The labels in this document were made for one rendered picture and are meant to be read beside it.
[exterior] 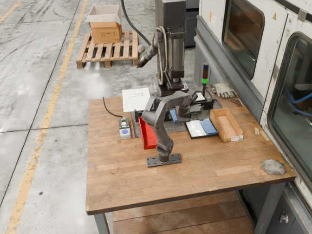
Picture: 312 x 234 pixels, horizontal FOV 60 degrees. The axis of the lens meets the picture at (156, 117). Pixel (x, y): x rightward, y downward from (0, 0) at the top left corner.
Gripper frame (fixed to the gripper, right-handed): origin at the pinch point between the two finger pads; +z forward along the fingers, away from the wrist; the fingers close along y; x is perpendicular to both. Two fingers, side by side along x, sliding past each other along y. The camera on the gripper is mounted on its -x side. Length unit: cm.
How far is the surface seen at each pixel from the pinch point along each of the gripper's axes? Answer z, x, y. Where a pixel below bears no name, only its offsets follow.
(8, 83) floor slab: 205, 202, 192
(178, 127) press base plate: 13.1, -0.6, 0.7
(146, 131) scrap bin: 13.0, 20.7, 1.1
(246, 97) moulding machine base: 29, -62, 26
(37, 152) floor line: 135, 131, 45
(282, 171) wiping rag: -9, -47, -42
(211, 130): 6.6, -20.1, -6.8
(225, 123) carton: 11.4, -32.4, -0.8
